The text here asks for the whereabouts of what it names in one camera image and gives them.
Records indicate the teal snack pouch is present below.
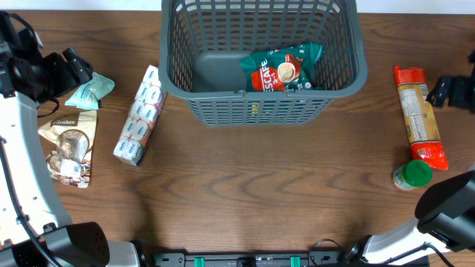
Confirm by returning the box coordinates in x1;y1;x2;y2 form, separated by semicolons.
65;72;115;111

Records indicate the spaghetti pack with red ends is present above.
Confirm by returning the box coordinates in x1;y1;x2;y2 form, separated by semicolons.
393;65;449;171

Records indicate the beige nuts bag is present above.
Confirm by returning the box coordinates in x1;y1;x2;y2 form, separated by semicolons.
38;111;97;188

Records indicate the black rail at table edge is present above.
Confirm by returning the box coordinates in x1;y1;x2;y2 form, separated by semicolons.
140;240;430;267

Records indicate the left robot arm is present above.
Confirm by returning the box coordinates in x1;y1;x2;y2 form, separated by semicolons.
1;11;146;266

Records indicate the grey plastic basket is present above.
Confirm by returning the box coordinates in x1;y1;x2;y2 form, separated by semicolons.
159;0;368;125

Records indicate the green Nescafe coffee bag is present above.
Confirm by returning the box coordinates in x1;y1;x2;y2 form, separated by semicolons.
240;42;324;92

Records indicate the white tissue pack bundle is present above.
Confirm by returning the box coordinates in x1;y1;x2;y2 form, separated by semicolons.
113;65;167;166

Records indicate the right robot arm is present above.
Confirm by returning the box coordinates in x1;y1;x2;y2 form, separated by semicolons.
342;66;474;266

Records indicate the green lid jar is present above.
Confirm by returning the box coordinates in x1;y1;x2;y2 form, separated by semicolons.
392;159;433;190

